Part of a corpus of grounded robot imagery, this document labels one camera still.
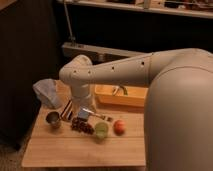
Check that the grey metal rail base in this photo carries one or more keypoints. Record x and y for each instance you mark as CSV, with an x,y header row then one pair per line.
x,y
96,53

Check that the orange peach fruit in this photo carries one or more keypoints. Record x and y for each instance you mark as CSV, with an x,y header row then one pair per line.
x,y
119,127

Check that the yellow plastic bin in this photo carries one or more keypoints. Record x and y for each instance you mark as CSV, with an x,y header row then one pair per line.
x,y
136,95

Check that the green plastic cup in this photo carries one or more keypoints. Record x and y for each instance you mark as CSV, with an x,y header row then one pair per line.
x,y
101,130

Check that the blue sponge block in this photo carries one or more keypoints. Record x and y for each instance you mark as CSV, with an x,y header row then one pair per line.
x,y
83,114

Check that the striped brown chocolate bar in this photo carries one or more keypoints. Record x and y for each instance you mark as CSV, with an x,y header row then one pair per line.
x,y
67,112

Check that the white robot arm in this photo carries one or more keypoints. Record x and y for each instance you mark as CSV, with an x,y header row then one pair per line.
x,y
178,115

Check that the dark purple grape bunch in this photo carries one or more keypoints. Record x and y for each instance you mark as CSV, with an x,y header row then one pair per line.
x,y
81,126

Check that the background shelf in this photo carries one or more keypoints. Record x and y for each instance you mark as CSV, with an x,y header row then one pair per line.
x,y
146,7

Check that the green object in bin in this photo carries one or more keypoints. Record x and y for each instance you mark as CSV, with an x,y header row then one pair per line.
x,y
118,88

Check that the small metal cup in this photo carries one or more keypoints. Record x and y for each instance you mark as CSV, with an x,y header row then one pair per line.
x,y
53,119

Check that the crumpled grey cloth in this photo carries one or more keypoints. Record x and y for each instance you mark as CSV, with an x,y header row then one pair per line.
x,y
45,90

